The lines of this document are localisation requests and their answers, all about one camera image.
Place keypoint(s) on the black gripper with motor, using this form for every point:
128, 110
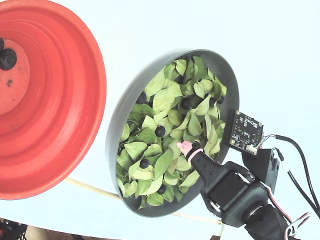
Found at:
226, 183

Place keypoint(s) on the green leaves pile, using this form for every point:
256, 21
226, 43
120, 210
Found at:
162, 100

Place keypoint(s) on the dark grey round bowl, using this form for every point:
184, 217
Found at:
230, 82

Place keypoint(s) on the red ribbed plastic cup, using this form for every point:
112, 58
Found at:
62, 100

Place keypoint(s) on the black mesh object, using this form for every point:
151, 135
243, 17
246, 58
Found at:
10, 230

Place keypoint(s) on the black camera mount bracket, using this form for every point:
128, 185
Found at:
262, 165

